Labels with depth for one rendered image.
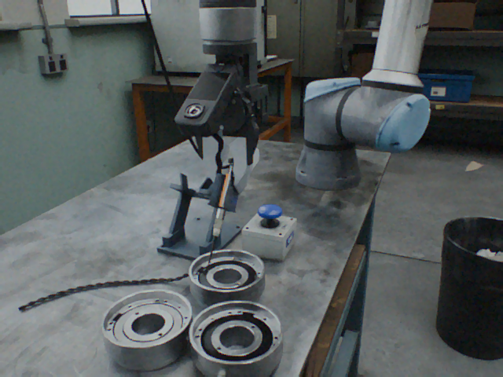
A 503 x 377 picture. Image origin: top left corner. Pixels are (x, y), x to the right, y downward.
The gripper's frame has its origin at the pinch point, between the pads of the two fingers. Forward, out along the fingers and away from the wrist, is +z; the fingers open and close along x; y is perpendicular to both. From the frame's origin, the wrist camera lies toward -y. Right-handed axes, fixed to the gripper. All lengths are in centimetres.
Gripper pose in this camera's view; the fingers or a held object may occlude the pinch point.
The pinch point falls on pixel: (227, 185)
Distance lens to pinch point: 64.4
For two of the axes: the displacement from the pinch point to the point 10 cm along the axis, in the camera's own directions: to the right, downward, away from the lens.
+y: 4.3, -3.5, 8.3
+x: -9.0, -1.5, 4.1
